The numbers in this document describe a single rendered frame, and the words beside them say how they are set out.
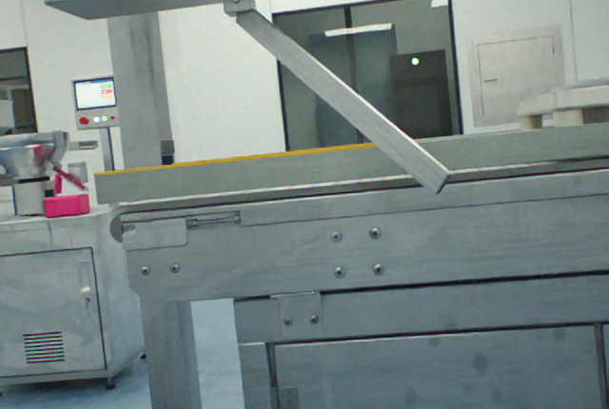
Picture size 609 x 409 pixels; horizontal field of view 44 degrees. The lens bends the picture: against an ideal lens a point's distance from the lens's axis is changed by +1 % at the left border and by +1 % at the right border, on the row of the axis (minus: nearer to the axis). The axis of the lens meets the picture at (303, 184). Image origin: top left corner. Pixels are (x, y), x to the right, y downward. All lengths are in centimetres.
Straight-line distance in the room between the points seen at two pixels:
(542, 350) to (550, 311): 5
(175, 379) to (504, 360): 51
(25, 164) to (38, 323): 72
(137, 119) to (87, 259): 223
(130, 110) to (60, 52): 535
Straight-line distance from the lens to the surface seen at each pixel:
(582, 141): 77
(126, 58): 112
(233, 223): 79
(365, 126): 68
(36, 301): 343
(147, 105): 110
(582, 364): 86
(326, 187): 78
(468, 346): 84
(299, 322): 83
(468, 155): 76
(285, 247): 78
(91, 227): 328
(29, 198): 365
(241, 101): 596
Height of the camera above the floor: 96
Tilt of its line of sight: 3 degrees down
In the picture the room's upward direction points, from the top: 6 degrees counter-clockwise
